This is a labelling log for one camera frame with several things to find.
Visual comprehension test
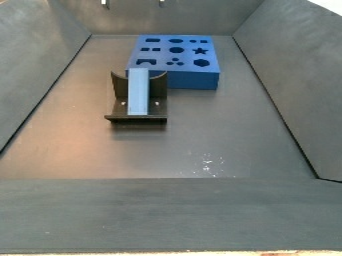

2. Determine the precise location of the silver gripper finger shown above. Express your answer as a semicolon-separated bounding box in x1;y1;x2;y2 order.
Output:
159;0;166;8
100;0;109;9

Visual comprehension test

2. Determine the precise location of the light blue rectangular block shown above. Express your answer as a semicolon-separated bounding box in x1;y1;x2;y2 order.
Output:
128;68;148;115

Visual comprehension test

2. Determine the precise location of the blue foam shape board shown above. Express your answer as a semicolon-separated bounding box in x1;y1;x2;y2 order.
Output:
125;34;220;90

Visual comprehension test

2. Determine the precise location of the black curved fixture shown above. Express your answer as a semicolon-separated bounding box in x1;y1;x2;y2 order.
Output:
104;72;167;122

